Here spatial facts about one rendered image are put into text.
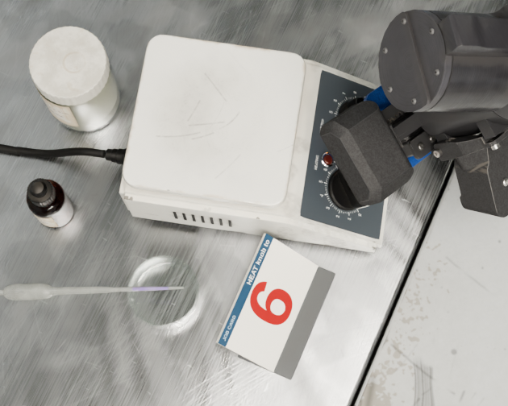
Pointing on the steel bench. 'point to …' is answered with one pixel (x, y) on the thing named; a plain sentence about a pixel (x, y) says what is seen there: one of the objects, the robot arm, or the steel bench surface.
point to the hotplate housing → (199, 216)
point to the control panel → (318, 174)
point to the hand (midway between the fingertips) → (392, 119)
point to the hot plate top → (215, 122)
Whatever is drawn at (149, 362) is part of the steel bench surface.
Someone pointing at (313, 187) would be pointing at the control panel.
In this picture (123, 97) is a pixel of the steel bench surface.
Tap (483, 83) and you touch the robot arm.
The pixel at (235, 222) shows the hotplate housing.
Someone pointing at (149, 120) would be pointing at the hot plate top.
